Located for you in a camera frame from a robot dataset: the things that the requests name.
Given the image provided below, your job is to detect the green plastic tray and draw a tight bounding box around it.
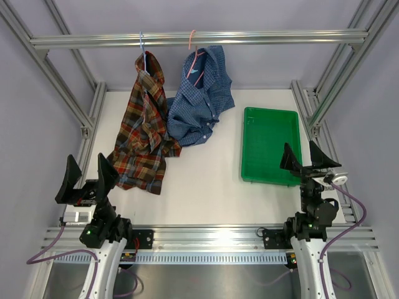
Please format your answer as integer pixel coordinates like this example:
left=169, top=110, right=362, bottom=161
left=241, top=107, right=302, bottom=187

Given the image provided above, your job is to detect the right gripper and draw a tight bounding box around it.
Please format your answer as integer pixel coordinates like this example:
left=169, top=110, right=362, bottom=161
left=280, top=141, right=342, bottom=213

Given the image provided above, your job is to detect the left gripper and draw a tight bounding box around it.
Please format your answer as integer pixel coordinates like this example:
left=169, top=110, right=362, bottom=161
left=57, top=153, right=119, bottom=225

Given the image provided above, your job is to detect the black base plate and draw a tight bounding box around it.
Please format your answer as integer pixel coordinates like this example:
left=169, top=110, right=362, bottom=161
left=262, top=229, right=292, bottom=250
left=129, top=229, right=154, bottom=250

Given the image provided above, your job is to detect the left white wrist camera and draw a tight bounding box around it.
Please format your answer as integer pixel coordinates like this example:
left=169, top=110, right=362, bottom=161
left=62, top=205, right=95, bottom=225

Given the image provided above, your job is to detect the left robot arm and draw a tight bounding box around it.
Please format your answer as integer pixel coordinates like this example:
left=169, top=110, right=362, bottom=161
left=55, top=153, right=134, bottom=298

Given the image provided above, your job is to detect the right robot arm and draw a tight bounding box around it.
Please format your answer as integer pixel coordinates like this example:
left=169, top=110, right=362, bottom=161
left=280, top=141, right=341, bottom=298

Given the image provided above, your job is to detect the light blue wire hanger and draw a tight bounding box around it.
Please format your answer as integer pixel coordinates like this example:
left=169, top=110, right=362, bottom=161
left=139, top=31, right=150, bottom=75

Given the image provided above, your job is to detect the white slotted cable duct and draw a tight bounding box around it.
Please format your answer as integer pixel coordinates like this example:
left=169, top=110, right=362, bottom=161
left=52, top=251, right=291, bottom=265

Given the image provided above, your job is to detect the aluminium frame top rail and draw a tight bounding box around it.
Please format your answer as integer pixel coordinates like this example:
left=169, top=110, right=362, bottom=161
left=30, top=29, right=368, bottom=50

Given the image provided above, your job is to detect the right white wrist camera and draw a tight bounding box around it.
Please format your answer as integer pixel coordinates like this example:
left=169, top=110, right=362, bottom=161
left=313, top=171, right=349, bottom=187

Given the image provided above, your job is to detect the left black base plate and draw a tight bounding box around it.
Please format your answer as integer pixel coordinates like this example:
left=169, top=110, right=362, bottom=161
left=129, top=229, right=154, bottom=250

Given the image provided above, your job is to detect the blue checked shirt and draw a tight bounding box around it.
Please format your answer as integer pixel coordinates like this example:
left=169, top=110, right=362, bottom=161
left=167, top=45, right=235, bottom=147

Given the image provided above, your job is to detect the front aluminium rail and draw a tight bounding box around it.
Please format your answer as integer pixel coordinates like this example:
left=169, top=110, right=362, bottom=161
left=40, top=226, right=380, bottom=252

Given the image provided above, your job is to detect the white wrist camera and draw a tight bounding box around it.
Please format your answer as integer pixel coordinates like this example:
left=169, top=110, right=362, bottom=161
left=62, top=205, right=95, bottom=225
left=313, top=171, right=349, bottom=187

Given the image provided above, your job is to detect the pink wire hanger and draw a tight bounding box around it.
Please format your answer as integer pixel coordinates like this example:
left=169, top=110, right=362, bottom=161
left=186, top=30, right=203, bottom=79

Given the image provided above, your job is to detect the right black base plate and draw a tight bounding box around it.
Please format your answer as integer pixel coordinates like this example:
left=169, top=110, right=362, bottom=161
left=262, top=229, right=292, bottom=250

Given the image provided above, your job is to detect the brown red plaid shirt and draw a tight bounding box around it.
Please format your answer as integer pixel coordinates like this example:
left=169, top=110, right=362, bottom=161
left=108, top=51, right=182, bottom=195

